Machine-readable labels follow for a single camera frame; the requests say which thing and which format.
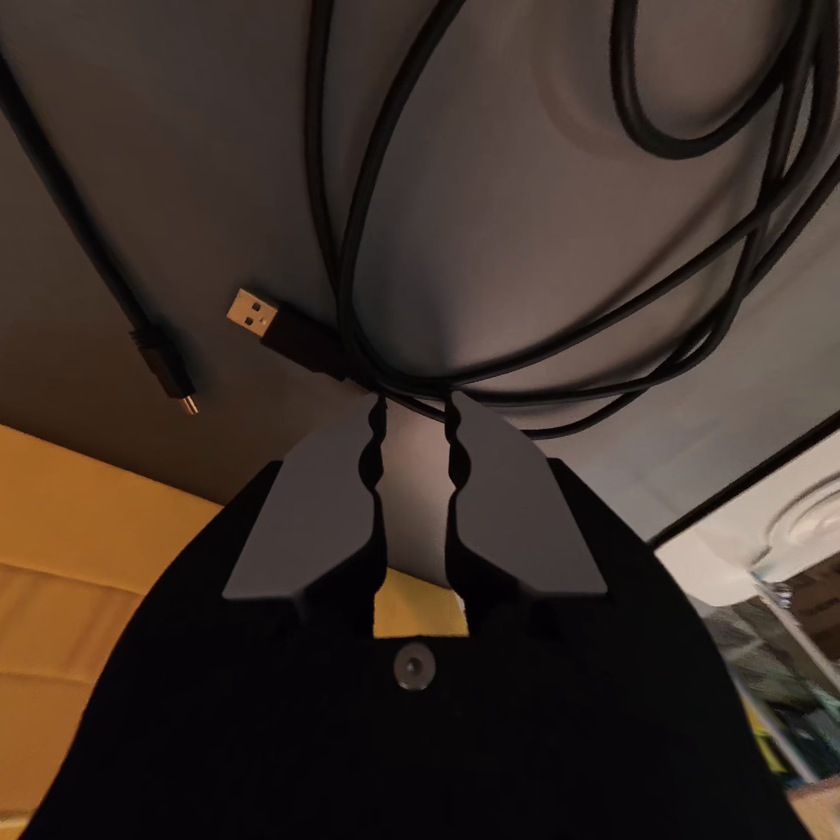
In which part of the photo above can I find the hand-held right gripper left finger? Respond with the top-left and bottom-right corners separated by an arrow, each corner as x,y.
222,395 -> 389,601

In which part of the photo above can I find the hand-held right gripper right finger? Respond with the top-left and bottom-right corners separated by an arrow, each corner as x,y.
445,392 -> 608,598

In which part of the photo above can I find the gold plug usb cable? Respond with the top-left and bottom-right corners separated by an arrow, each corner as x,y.
0,0 -> 840,442

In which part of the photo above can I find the yellow plastic bin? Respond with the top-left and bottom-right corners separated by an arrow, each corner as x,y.
0,423 -> 470,837

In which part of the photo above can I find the white stand base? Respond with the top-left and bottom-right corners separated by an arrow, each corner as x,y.
656,446 -> 840,608

